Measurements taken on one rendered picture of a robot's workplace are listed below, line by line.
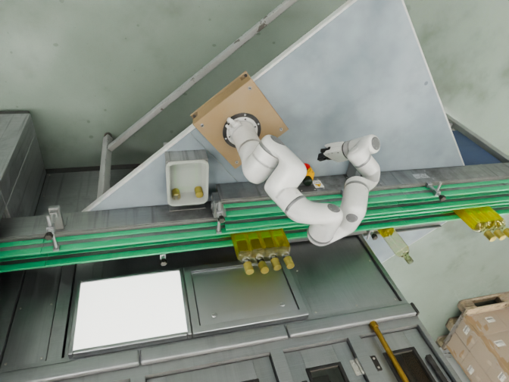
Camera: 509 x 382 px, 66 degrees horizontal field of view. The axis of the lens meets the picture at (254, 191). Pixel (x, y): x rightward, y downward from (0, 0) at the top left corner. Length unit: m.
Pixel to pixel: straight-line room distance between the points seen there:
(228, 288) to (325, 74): 0.98
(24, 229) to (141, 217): 0.45
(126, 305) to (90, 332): 0.16
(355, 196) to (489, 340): 4.02
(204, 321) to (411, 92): 1.33
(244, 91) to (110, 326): 1.01
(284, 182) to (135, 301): 0.80
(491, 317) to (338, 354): 3.90
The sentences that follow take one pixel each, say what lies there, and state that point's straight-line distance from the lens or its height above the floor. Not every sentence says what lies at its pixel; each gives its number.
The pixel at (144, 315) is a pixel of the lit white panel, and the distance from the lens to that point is 1.65.
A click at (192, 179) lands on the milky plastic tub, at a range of 1.75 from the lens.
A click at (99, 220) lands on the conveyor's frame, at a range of 1.79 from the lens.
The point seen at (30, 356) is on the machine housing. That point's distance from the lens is 1.70.
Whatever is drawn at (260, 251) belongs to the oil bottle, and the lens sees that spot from 1.67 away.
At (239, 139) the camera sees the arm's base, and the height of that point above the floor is 0.96.
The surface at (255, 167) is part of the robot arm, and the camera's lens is 1.32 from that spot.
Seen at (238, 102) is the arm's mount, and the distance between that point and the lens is 1.54.
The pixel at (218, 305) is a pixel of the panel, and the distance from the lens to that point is 1.67.
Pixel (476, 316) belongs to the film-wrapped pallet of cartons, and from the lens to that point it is 5.35.
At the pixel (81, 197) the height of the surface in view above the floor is 0.36.
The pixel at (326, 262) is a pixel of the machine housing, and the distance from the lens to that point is 1.95.
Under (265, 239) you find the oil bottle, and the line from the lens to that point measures 1.72.
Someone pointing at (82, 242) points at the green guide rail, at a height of 0.93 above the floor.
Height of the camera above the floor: 2.21
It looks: 51 degrees down
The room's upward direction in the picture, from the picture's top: 157 degrees clockwise
